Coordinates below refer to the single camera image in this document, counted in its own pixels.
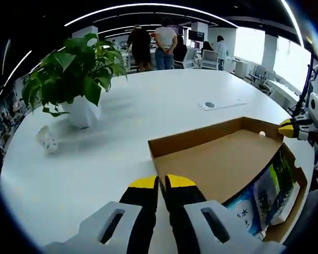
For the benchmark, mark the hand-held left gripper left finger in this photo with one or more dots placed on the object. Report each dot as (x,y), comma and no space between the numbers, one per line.
(137,211)

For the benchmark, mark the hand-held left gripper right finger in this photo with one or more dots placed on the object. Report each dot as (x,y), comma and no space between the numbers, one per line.
(185,209)

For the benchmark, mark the blue flower-print wipes pack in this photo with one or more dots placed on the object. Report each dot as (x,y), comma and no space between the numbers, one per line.
(275,180)

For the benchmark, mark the brown cardboard shoe box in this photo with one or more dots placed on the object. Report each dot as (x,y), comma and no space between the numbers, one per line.
(214,158)

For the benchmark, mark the small white box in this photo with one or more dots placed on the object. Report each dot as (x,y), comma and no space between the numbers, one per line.
(287,209)

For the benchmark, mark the white office chair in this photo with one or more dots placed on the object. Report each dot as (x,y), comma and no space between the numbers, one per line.
(210,59)
(190,58)

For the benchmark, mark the patterned white paper cup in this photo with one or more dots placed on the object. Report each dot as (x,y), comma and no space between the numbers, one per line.
(47,140)

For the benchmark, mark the green potted plant white pot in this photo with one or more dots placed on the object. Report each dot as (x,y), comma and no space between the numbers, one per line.
(77,68)

